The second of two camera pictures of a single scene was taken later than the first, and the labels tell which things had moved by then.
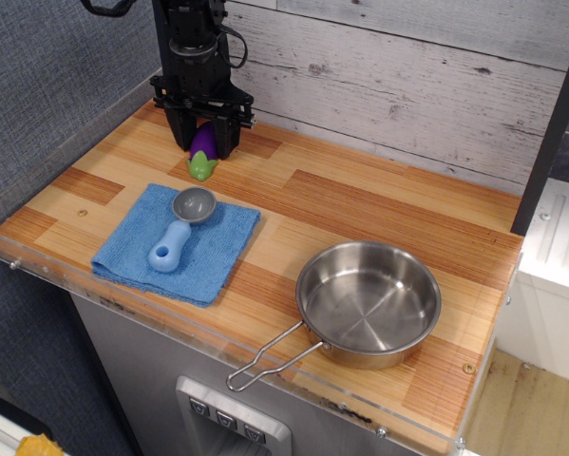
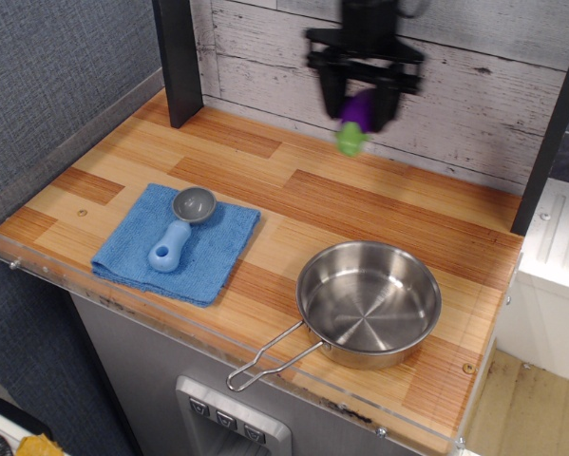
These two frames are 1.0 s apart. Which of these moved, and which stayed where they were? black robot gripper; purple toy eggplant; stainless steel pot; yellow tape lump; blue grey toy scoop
Moved: purple toy eggplant; black robot gripper
Stayed: yellow tape lump; blue grey toy scoop; stainless steel pot
